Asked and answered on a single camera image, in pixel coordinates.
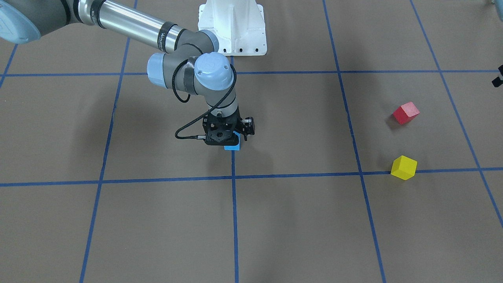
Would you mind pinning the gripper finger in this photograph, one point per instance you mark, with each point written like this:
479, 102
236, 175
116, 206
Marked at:
247, 127

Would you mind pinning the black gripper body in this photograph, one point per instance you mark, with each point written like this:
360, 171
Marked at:
248, 126

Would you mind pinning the blue wooden block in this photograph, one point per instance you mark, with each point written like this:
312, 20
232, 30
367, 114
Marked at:
234, 147

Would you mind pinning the red wooden block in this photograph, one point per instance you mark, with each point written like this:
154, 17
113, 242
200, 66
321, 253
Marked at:
405, 113

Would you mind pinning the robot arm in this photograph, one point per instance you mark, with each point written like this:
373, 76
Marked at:
188, 62

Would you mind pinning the yellow wooden block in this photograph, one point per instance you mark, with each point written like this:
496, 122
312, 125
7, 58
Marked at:
404, 167

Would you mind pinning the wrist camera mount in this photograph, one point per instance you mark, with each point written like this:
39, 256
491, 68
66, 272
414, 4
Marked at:
498, 81
215, 137

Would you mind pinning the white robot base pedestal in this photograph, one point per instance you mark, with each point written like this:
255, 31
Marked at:
238, 25

